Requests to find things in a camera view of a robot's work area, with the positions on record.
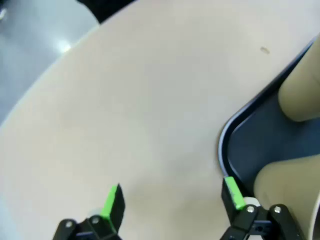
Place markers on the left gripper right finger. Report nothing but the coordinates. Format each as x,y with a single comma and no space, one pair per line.
235,195

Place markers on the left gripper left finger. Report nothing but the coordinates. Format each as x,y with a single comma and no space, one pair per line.
107,205

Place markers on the tan plastic cup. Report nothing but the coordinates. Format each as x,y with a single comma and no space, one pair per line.
302,95
282,180

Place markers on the black plastic tray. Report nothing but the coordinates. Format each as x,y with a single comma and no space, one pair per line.
262,140

